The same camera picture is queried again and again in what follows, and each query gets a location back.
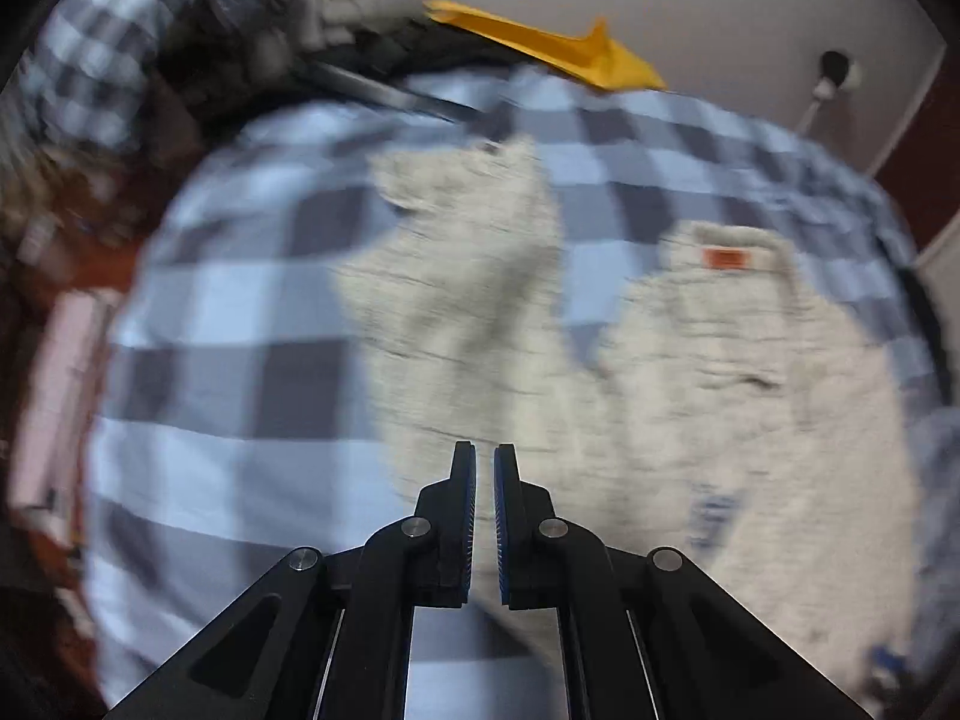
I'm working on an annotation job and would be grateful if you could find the crumpled checked bedding pile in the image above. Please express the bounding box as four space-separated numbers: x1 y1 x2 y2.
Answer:
19 0 301 158

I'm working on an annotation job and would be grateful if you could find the yellow cloth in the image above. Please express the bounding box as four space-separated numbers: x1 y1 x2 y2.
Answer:
424 0 668 95

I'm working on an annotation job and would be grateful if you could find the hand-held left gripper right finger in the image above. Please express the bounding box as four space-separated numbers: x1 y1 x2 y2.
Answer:
493 444 871 720

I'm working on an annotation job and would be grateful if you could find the blue grey checked blanket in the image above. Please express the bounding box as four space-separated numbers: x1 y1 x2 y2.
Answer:
82 64 938 720

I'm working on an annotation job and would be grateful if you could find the dark brown door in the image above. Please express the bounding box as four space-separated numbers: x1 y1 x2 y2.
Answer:
870 45 960 260

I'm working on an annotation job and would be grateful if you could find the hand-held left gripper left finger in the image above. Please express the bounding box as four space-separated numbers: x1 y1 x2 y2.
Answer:
105 441 478 720

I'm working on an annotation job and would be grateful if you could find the pink box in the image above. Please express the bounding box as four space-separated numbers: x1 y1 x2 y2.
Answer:
7 289 125 533

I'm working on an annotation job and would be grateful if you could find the black white wall device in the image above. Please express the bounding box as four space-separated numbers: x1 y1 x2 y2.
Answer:
795 50 863 137

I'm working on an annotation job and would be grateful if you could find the cream fleece garment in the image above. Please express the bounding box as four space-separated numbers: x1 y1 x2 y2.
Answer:
330 135 927 713

